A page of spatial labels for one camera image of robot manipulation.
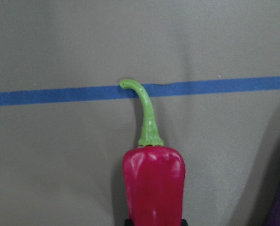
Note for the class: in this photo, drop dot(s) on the red chili pepper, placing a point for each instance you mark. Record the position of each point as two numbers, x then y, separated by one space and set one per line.
154 174

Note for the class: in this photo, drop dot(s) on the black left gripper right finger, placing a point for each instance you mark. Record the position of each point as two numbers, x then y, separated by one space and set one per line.
184 222

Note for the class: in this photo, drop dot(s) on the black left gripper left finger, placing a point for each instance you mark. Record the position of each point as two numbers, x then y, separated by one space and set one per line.
127 222

